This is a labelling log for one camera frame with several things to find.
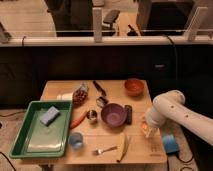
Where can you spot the blue sponge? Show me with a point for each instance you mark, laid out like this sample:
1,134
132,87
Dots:
49,115

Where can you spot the green plastic tray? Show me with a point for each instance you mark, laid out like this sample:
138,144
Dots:
36,140

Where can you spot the black office chair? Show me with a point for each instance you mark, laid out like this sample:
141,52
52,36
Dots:
110,19

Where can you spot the wooden table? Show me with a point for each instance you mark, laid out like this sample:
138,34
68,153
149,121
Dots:
100,136

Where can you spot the blue tape roll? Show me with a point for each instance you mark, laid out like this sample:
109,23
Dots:
170,144

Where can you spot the metal fork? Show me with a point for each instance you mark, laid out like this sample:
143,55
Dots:
101,151

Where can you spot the blue plastic cup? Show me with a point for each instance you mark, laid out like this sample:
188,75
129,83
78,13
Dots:
76,140

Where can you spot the small metal cup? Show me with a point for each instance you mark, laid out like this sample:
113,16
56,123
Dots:
92,116

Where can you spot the black handled metal scoop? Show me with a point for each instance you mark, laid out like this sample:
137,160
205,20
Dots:
101,100

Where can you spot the orange apple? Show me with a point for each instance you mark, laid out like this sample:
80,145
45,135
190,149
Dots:
144,126

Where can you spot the yellow banana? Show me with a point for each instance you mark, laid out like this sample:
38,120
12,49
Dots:
122,146

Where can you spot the white horizontal rail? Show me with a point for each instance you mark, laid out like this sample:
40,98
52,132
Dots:
106,41

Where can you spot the dark brown block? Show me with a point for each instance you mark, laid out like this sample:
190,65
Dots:
128,110

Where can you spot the white cup on side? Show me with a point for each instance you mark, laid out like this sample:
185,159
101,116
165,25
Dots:
66,96

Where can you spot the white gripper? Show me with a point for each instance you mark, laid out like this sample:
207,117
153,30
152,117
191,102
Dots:
155,118

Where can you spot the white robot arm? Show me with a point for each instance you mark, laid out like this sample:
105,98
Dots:
171,105

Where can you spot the orange carrot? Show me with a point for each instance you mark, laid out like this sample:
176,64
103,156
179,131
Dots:
78,121

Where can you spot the purple bowl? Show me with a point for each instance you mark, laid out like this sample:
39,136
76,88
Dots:
113,115

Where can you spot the orange bowl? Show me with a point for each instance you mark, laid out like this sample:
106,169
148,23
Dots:
134,87

